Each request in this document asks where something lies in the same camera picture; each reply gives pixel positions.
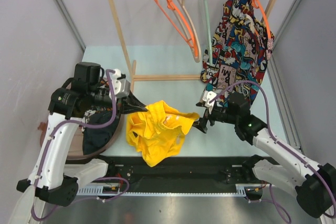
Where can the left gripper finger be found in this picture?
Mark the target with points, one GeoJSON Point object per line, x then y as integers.
{"type": "Point", "coordinates": [133, 109]}
{"type": "Point", "coordinates": [134, 102]}

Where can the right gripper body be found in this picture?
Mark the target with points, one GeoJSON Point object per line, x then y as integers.
{"type": "Point", "coordinates": [220, 114]}

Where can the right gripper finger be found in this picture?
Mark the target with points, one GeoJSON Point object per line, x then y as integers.
{"type": "Point", "coordinates": [201, 104]}
{"type": "Point", "coordinates": [201, 124]}

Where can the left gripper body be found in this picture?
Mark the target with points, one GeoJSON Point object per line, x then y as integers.
{"type": "Point", "coordinates": [98, 100]}

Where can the yellow shorts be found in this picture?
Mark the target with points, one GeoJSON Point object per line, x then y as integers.
{"type": "Point", "coordinates": [159, 132]}

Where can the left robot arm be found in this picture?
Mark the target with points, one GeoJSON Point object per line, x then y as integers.
{"type": "Point", "coordinates": [47, 179]}

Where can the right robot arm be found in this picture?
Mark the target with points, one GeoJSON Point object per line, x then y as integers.
{"type": "Point", "coordinates": [312, 184]}

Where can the comic print shorts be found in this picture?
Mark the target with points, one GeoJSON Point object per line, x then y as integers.
{"type": "Point", "coordinates": [241, 51]}

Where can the beige wooden hanger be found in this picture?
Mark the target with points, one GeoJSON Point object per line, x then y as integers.
{"type": "Point", "coordinates": [186, 28]}

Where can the orange hanger left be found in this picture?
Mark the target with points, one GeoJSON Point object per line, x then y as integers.
{"type": "Point", "coordinates": [168, 7]}

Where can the mint green hanger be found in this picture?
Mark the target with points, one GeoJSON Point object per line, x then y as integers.
{"type": "Point", "coordinates": [208, 32]}

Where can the dark navy garment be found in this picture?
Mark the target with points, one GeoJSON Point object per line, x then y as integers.
{"type": "Point", "coordinates": [97, 140]}

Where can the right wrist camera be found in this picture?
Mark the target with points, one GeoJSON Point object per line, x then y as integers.
{"type": "Point", "coordinates": [209, 98]}

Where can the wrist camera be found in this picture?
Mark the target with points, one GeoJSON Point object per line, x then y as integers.
{"type": "Point", "coordinates": [209, 98]}
{"type": "Point", "coordinates": [120, 85]}

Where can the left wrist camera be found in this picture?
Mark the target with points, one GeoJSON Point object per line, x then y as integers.
{"type": "Point", "coordinates": [120, 85]}

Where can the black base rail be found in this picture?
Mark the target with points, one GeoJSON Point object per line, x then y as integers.
{"type": "Point", "coordinates": [185, 173]}

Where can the white cable duct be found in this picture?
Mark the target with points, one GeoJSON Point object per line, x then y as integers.
{"type": "Point", "coordinates": [113, 189]}

